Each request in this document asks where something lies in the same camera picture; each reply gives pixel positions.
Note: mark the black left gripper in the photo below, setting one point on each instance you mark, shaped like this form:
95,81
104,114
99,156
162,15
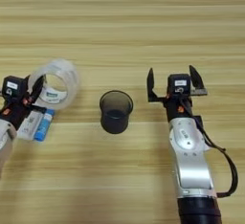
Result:
14,113

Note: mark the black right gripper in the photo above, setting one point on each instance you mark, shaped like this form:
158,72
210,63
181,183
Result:
178,108

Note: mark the clear adhesive tape roll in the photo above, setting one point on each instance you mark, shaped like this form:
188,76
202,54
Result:
71,81

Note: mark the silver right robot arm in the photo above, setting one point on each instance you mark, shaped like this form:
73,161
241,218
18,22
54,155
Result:
191,164

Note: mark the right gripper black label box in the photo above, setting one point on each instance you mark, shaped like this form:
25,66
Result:
179,83

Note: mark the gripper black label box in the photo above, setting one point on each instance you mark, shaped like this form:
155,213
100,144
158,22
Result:
13,87
179,83

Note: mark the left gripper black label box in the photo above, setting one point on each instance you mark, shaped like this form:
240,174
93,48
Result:
13,87

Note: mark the white rectangular box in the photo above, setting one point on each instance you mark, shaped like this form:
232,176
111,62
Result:
30,124

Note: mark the blue glue stick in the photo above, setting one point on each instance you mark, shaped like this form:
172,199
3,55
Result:
44,125

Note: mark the black mesh pen cup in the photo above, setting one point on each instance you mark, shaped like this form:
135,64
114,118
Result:
115,122

